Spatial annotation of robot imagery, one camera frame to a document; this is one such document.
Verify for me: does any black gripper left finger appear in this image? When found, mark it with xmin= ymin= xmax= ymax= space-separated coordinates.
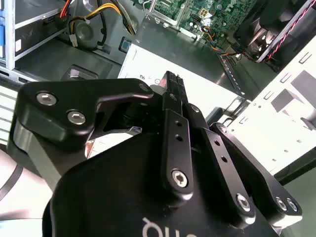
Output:
xmin=7 ymin=71 xmax=196 ymax=202

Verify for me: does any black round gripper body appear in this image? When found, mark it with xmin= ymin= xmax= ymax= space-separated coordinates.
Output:
xmin=41 ymin=128 xmax=283 ymax=237

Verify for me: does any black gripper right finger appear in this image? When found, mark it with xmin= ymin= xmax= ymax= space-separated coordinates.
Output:
xmin=178 ymin=75 xmax=303 ymax=229

